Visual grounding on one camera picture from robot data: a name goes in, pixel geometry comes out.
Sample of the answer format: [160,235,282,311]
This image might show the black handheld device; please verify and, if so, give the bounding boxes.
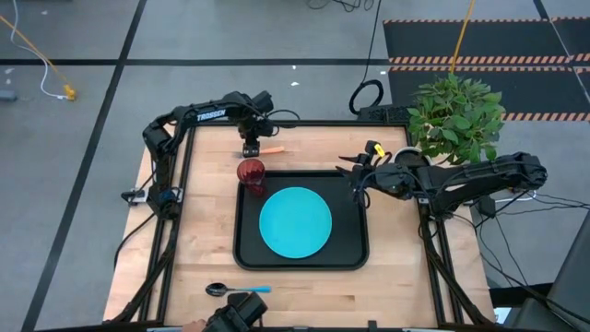
[202,291,269,332]

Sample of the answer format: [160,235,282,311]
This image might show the black tangled cables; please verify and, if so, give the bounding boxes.
[306,0,375,13]

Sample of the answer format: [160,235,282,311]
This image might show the black coiled cable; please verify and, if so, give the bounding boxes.
[348,0,385,116]

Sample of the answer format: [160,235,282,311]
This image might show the grey metal clamp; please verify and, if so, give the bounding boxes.
[121,187,153,206]

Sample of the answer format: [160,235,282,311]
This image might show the long yellow cable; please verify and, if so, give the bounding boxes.
[449,0,477,76]

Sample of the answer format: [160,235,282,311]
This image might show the black aluminium table frame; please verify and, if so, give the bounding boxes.
[103,117,497,331]

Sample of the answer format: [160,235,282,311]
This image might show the black mat with hazard stripes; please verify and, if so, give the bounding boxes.
[382,17,590,122]

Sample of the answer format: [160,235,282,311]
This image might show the black chair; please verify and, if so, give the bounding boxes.
[501,209,590,332]

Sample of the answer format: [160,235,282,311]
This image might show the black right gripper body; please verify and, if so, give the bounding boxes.
[348,156,386,197]

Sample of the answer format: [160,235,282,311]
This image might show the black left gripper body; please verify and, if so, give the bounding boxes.
[237,114,277,148]

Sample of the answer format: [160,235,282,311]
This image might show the spoon with blue handle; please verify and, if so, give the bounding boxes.
[205,282,273,298]

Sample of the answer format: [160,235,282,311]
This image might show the green leafy plant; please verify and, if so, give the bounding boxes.
[407,72,507,170]

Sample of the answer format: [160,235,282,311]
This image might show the white plant pot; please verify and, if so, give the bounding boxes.
[394,146,434,168]

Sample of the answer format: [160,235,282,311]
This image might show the teal round plate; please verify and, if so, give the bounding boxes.
[258,186,334,260]

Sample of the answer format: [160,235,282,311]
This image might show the black power adapter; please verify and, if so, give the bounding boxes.
[477,196,498,219]

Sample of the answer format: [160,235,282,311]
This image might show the white looped cable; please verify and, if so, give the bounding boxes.
[495,189,538,205]

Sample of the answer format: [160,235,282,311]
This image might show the black power strip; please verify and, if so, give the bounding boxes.
[357,103,411,124]

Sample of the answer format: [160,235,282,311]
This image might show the red translucent cup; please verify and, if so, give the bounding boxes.
[236,158,267,198]

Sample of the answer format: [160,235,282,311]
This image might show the black plastic tray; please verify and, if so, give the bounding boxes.
[232,170,370,272]

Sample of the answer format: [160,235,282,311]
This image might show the black base cable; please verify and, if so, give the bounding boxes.
[113,214,156,271]

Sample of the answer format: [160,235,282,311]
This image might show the white floor cable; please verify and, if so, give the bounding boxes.
[9,0,70,100]

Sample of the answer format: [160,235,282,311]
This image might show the yellow floor cable with plug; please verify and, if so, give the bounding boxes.
[0,15,79,101]

